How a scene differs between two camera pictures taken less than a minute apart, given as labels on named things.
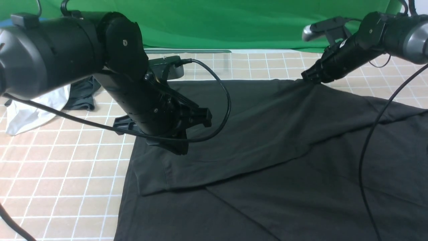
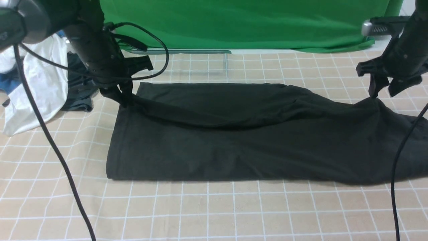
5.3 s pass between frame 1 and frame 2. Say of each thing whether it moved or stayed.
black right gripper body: moved
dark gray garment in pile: stayed
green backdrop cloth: stayed
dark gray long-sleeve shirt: moved
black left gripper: moved
